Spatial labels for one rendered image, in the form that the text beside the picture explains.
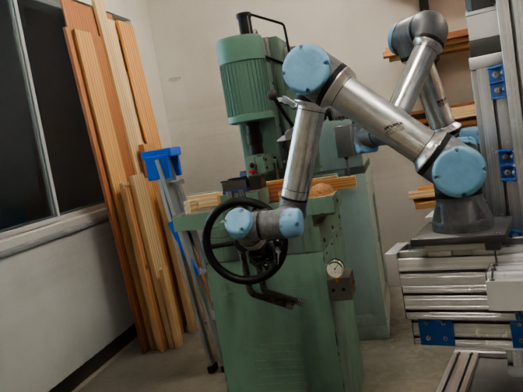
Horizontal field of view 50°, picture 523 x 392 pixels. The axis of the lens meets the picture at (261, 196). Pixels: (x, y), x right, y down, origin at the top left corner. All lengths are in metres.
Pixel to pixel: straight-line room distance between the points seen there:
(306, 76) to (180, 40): 3.39
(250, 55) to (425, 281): 1.02
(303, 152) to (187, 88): 3.18
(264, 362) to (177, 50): 3.07
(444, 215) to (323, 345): 0.79
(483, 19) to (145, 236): 2.26
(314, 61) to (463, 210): 0.52
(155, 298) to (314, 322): 1.54
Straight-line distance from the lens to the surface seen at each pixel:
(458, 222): 1.48
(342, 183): 2.08
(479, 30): 1.73
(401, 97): 1.80
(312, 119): 1.50
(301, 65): 1.35
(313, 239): 1.97
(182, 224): 2.09
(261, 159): 2.09
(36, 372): 2.98
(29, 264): 2.96
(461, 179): 1.33
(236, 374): 2.20
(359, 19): 4.40
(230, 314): 2.12
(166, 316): 3.43
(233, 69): 2.08
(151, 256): 3.36
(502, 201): 1.71
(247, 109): 2.06
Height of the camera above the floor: 1.13
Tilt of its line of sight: 6 degrees down
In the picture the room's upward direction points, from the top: 9 degrees counter-clockwise
